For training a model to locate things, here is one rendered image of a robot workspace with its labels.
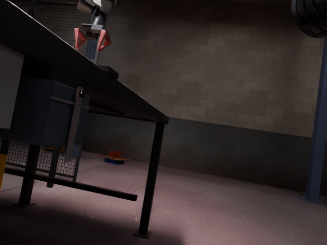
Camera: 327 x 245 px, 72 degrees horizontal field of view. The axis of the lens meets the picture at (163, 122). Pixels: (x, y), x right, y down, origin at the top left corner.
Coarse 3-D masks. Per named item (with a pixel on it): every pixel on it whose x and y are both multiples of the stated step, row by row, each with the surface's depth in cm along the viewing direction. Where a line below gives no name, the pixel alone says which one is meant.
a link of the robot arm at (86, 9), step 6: (84, 0) 89; (90, 0) 89; (96, 0) 91; (108, 0) 86; (78, 6) 90; (84, 6) 90; (90, 6) 90; (102, 6) 88; (108, 6) 88; (84, 12) 92; (90, 12) 92; (108, 12) 90
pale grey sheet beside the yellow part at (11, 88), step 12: (0, 48) 32; (0, 60) 32; (12, 60) 34; (0, 72) 33; (12, 72) 35; (0, 84) 33; (12, 84) 35; (0, 96) 33; (12, 96) 35; (0, 108) 34; (12, 108) 36; (0, 120) 34
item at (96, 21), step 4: (96, 16) 93; (100, 16) 92; (92, 20) 91; (96, 20) 91; (100, 20) 91; (104, 20) 93; (84, 24) 90; (88, 24) 90; (92, 24) 90; (96, 24) 90; (100, 24) 91; (104, 24) 93; (84, 28) 92; (88, 28) 91; (104, 28) 89
